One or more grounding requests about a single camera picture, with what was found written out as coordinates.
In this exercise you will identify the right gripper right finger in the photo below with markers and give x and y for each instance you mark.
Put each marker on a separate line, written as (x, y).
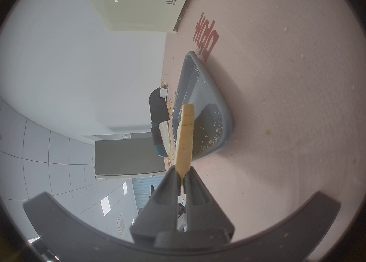
(204, 212)

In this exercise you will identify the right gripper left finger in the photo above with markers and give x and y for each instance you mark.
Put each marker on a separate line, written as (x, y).
(160, 212)

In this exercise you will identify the slice of bread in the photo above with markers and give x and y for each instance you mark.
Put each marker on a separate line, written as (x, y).
(184, 140)

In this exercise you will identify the dark grey tray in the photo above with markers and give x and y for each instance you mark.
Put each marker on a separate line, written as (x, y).
(206, 103)

